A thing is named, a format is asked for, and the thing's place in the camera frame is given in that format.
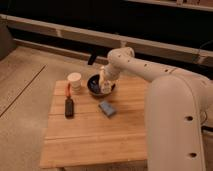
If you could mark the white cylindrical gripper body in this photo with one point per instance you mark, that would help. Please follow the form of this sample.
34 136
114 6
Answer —
111 72

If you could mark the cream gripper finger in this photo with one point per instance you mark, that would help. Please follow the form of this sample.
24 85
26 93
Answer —
102 75

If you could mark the small white bottle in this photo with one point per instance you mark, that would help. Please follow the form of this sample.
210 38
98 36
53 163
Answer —
105 87

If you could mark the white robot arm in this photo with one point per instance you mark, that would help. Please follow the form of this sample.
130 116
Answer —
175 101

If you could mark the dark ceramic bowl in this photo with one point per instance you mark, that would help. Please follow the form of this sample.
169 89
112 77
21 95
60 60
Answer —
93 86

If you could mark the white paper cup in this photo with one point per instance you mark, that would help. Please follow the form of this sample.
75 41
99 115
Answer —
75 80

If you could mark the blue sponge block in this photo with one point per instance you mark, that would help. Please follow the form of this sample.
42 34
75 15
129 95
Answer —
107 108

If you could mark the wooden table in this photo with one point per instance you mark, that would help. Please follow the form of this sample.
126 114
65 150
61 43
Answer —
90 137

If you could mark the black brush orange handle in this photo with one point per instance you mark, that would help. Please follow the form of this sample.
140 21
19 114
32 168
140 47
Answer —
69 104

